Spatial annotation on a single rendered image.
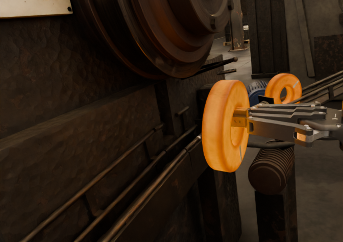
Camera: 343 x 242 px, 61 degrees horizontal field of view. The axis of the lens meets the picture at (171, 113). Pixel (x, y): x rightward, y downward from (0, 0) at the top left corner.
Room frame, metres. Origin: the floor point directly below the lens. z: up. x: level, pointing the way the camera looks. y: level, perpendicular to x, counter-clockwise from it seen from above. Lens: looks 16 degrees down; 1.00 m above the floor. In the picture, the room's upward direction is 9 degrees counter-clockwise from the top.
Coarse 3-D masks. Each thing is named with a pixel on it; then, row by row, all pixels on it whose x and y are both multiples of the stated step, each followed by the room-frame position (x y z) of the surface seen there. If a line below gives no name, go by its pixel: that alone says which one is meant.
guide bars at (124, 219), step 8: (200, 136) 0.73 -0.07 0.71; (192, 144) 0.69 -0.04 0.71; (184, 152) 0.65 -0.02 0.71; (176, 160) 0.62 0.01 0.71; (168, 168) 0.59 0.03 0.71; (160, 176) 0.56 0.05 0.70; (152, 184) 0.54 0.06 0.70; (144, 192) 0.52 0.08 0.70; (144, 200) 0.50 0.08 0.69; (136, 208) 0.48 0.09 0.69; (128, 216) 0.46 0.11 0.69; (120, 224) 0.44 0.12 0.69; (112, 232) 0.43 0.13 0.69; (104, 240) 0.41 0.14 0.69
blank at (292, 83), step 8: (272, 80) 1.01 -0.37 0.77; (280, 80) 1.00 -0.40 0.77; (288, 80) 1.01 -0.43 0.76; (296, 80) 1.03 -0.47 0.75; (272, 88) 0.98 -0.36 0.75; (280, 88) 1.00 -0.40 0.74; (288, 88) 1.03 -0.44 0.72; (296, 88) 1.03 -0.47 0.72; (272, 96) 0.98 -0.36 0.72; (288, 96) 1.04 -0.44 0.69; (296, 96) 1.03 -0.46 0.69
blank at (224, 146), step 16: (224, 80) 0.47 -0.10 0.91; (208, 96) 0.44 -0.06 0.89; (224, 96) 0.42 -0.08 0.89; (240, 96) 0.48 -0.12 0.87; (208, 112) 0.42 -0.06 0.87; (224, 112) 0.41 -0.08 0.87; (208, 128) 0.41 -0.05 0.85; (224, 128) 0.41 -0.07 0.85; (240, 128) 0.49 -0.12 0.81; (208, 144) 0.41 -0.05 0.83; (224, 144) 0.40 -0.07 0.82; (240, 144) 0.47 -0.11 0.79; (208, 160) 0.42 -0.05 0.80; (224, 160) 0.40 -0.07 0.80; (240, 160) 0.47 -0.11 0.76
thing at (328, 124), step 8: (328, 112) 0.40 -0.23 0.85; (336, 112) 0.40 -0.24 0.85; (304, 120) 0.38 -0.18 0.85; (312, 120) 0.38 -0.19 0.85; (320, 120) 0.37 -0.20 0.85; (328, 120) 0.37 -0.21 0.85; (336, 120) 0.37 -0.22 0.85; (312, 128) 0.37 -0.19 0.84; (320, 128) 0.36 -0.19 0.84; (328, 128) 0.35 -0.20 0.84; (336, 128) 0.35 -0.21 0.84; (328, 136) 0.35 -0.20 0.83; (336, 136) 0.35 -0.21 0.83
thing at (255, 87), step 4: (252, 84) 2.94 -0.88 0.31; (256, 84) 2.87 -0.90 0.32; (260, 84) 2.76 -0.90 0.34; (264, 84) 2.86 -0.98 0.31; (248, 88) 2.93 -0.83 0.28; (252, 88) 2.72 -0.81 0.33; (256, 88) 2.72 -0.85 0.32; (260, 88) 2.64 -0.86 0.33; (264, 88) 2.64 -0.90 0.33; (248, 92) 2.75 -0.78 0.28; (252, 92) 2.64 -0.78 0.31; (256, 92) 2.61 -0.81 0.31; (260, 92) 2.58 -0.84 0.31; (264, 92) 2.57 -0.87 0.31; (248, 96) 2.66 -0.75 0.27; (252, 96) 2.60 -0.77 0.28; (256, 96) 2.59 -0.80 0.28; (252, 100) 2.60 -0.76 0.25; (256, 100) 2.59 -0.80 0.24; (252, 104) 2.60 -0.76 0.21; (256, 104) 2.59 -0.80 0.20
